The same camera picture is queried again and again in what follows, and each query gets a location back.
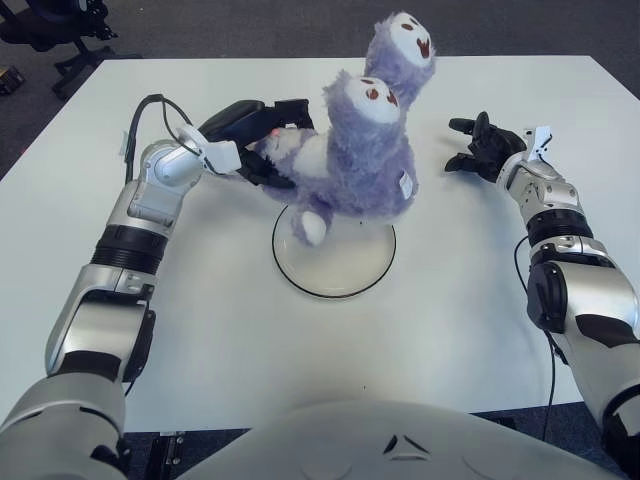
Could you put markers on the white plate with black rim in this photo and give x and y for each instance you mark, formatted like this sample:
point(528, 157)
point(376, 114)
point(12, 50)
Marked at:
point(340, 270)

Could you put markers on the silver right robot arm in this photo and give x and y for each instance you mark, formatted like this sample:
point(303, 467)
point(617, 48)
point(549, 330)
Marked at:
point(550, 190)

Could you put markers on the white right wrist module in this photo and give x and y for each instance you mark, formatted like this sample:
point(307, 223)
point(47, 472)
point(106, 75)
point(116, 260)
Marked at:
point(540, 142)

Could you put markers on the yellow and black box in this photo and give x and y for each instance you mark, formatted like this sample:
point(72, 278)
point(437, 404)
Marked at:
point(10, 80)

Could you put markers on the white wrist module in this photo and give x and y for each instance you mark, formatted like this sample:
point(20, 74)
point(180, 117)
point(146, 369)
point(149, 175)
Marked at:
point(225, 155)
point(540, 142)

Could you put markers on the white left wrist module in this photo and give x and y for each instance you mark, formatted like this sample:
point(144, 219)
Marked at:
point(225, 155)

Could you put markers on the black metal frame part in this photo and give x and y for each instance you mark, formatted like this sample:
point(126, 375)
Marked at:
point(172, 452)

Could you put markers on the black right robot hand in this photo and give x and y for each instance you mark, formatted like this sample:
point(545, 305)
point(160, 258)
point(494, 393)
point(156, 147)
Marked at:
point(495, 147)

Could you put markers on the silver robot torso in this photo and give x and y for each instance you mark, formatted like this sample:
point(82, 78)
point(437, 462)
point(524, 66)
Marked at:
point(400, 450)

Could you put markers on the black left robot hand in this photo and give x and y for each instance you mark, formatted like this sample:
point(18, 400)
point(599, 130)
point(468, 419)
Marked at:
point(235, 117)

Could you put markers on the black office chair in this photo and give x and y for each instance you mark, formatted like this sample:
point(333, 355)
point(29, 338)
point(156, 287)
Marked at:
point(45, 30)

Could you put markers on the purple plush bunny doll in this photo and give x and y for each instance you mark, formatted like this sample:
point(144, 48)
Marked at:
point(360, 165)

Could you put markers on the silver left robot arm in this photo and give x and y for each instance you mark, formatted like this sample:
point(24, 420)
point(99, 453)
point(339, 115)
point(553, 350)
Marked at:
point(135, 200)

